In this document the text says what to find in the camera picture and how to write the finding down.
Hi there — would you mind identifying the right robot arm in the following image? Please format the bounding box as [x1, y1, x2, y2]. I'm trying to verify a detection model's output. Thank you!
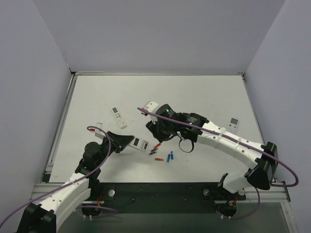
[141, 101, 278, 194]

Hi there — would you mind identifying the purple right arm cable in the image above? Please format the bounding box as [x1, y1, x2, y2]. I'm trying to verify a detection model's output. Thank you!
[137, 107, 299, 187]

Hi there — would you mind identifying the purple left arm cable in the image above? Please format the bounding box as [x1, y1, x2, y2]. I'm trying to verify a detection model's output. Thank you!
[0, 125, 112, 225]

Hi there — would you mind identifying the small white remote control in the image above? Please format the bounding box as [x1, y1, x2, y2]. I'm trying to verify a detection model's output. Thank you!
[228, 117, 239, 134]

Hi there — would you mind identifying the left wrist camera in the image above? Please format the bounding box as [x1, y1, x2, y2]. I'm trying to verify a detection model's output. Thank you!
[94, 122, 105, 139]

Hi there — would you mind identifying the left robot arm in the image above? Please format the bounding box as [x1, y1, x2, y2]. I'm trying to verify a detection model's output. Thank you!
[17, 131, 135, 233]

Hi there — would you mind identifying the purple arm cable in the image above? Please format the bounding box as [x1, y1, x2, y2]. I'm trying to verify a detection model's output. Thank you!
[137, 107, 299, 187]
[0, 125, 112, 225]

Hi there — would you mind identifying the slim white remote control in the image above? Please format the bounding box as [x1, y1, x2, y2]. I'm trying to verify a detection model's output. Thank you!
[111, 107, 127, 129]

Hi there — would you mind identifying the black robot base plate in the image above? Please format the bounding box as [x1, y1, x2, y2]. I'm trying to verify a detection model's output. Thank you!
[81, 182, 246, 217]

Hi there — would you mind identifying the white red-faced remote control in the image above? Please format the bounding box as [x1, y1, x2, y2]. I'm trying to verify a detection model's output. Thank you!
[128, 137, 149, 152]

